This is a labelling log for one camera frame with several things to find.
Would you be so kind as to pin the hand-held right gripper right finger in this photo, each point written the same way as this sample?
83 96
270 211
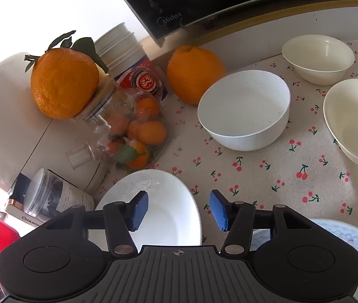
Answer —
218 211

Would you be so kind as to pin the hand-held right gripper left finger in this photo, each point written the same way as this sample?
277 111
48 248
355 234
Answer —
139 210

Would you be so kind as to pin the white swirl pattern plate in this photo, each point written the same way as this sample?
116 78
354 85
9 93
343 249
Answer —
169 214

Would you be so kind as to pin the cream plastic bowl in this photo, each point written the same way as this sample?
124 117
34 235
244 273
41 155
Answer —
318 56
356 120

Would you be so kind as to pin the cherry print tablecloth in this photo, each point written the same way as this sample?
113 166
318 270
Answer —
261 170

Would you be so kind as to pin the clear canister with white lid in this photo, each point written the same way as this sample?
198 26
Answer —
62 195

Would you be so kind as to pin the pile of kumquats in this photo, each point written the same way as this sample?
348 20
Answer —
144 131

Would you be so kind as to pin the clear glass jar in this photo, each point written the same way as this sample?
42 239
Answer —
103 126

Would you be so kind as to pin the white speckled bowl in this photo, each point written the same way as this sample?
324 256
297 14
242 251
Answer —
245 110

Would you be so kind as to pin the white box with gold trim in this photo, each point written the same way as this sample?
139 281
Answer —
17 210

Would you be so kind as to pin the red label packet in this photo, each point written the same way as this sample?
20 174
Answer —
144 80

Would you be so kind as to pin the blue patterned plate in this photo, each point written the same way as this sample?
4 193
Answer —
352 240

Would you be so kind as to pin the large orange with leaves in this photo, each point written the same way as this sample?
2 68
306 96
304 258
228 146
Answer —
62 82

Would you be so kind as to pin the white rice cooker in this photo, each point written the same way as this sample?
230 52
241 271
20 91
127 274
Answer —
5 116

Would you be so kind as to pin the stack of white cups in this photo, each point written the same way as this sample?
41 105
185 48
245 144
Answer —
119 47

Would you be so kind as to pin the black microwave oven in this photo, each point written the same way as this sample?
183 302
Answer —
198 0

